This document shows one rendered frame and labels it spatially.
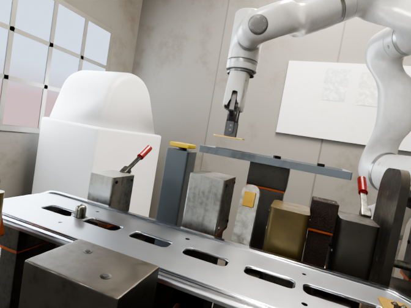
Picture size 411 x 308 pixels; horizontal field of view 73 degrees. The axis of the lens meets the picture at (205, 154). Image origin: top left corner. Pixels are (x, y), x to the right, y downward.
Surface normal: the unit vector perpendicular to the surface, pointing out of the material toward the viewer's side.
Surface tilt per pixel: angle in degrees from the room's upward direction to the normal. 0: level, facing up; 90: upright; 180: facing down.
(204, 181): 90
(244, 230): 78
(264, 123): 90
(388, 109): 102
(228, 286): 0
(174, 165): 90
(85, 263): 0
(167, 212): 90
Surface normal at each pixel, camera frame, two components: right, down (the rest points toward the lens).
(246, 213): -0.29, -0.20
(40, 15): 0.90, 0.18
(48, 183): -0.44, -0.02
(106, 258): 0.17, -0.98
